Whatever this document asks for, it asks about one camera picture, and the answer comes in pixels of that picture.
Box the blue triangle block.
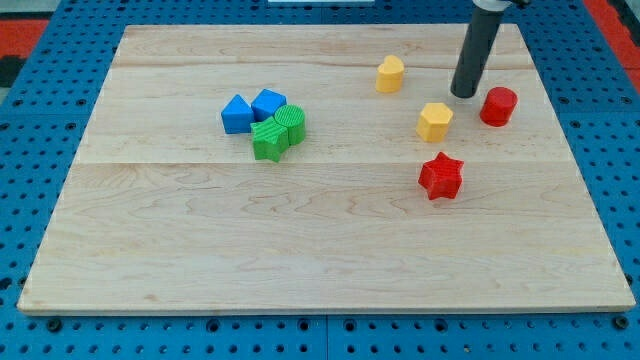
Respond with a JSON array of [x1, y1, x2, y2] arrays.
[[221, 94, 254, 134]]

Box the green cylinder block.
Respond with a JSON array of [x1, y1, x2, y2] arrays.
[[274, 104, 306, 146]]

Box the red cylinder block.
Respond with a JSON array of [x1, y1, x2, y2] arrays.
[[479, 87, 518, 127]]

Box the wooden board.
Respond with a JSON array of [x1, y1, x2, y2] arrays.
[[17, 24, 635, 316]]

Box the blue cube block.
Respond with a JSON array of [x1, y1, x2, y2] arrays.
[[251, 89, 287, 122]]

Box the yellow hexagon block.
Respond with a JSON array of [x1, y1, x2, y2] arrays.
[[416, 103, 454, 143]]

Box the green star block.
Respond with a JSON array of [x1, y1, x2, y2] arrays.
[[251, 116, 289, 162]]

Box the red star block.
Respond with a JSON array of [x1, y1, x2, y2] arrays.
[[418, 152, 464, 200]]

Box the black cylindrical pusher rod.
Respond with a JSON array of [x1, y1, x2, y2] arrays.
[[450, 5, 504, 99]]

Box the yellow heart block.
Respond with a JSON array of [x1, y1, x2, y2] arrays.
[[375, 55, 405, 93]]

